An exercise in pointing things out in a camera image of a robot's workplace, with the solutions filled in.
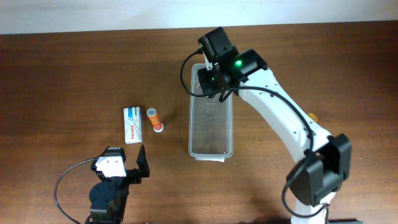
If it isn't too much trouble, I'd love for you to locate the orange tablet tube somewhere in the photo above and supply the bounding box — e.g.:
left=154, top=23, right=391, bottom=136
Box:
left=147, top=108, right=164, bottom=133

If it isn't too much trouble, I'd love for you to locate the white Panadol box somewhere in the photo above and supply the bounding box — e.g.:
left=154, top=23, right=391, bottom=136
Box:
left=123, top=107, right=143, bottom=144

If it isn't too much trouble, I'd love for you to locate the clear plastic container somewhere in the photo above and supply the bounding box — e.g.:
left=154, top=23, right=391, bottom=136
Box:
left=188, top=63, right=234, bottom=163

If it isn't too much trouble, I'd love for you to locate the small jar gold lid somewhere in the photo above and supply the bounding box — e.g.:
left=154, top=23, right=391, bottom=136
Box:
left=308, top=113, right=318, bottom=122

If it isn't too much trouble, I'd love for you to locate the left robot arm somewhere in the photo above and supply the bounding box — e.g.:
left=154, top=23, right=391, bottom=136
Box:
left=85, top=145, right=150, bottom=223

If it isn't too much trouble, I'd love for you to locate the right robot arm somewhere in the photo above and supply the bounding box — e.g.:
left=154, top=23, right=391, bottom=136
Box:
left=197, top=27, right=352, bottom=223

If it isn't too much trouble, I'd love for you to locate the left black cable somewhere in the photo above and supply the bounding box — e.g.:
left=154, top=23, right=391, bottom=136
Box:
left=53, top=157, right=98, bottom=224

